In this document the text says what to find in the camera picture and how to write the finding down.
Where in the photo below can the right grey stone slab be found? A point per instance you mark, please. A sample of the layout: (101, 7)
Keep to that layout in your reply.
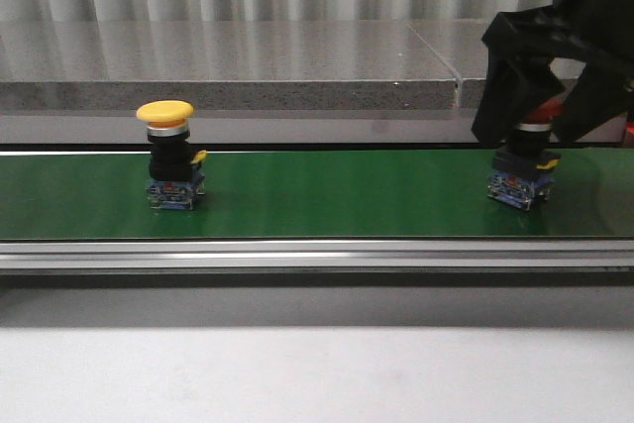
(457, 44)

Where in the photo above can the red mushroom push button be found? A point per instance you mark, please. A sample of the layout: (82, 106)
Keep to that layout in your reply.
(522, 169)

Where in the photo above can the grey stone slab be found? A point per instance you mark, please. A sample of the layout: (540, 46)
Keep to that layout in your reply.
(457, 44)
(105, 67)

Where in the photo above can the aluminium conveyor frame rail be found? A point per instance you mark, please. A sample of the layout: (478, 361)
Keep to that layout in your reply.
(318, 255)

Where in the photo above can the green conveyor belt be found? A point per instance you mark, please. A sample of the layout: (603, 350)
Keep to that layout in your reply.
(310, 194)

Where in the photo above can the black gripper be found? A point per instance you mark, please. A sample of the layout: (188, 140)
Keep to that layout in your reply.
(519, 78)

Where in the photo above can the white base panel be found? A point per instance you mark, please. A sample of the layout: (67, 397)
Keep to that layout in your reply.
(236, 127)

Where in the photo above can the left grey stone slab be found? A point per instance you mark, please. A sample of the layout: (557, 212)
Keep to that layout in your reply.
(105, 67)

